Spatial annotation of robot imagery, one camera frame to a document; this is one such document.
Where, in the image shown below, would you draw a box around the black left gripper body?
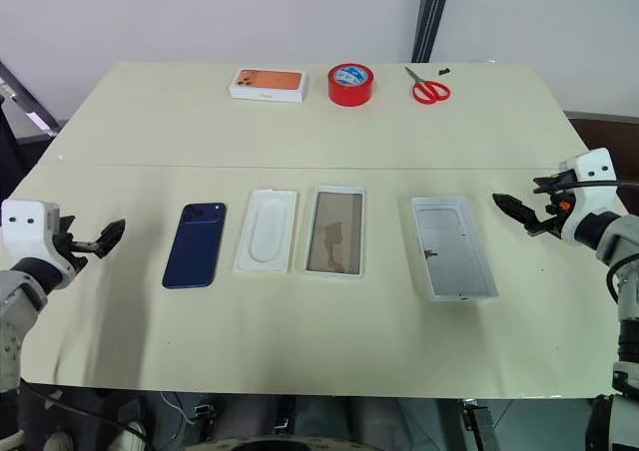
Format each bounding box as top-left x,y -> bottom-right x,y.
57,214 -> 102,275

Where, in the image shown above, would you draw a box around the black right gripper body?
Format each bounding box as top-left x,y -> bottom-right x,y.
524,170 -> 576,238

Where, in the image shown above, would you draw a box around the white phone box lid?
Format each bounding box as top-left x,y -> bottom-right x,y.
409,195 -> 500,302

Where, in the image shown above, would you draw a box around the white phone tray insert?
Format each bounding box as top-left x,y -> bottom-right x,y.
232,188 -> 300,275

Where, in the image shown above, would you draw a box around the white box base brown inside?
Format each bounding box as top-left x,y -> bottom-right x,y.
303,185 -> 368,277

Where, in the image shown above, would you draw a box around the closed white orange phone box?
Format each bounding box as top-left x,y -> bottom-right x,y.
228,68 -> 310,105

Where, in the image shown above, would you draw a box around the dark blue smartphone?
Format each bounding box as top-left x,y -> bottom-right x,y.
161,201 -> 229,290

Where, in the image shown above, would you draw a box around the dark metal pole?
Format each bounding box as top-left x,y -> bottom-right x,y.
411,0 -> 454,64

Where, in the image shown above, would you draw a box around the red tape roll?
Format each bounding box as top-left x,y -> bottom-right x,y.
326,62 -> 375,108

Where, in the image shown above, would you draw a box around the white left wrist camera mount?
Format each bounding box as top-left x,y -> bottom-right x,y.
0,199 -> 62,273

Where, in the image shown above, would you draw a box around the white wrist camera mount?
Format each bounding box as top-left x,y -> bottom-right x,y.
558,147 -> 621,243
0,199 -> 62,273

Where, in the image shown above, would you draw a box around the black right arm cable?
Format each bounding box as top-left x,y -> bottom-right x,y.
548,178 -> 639,303

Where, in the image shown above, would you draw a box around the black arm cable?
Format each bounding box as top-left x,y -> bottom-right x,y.
18,384 -> 149,451
548,178 -> 639,303

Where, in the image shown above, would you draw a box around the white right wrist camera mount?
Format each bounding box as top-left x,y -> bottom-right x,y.
558,147 -> 621,243

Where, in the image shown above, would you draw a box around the red handled scissors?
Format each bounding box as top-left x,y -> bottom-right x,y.
404,66 -> 452,106

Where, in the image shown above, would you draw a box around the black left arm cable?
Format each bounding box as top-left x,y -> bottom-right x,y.
18,384 -> 149,451

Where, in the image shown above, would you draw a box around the thin white cable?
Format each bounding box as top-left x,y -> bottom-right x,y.
159,392 -> 197,423

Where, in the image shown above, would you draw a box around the black metal bracket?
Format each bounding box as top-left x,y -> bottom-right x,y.
460,397 -> 501,451

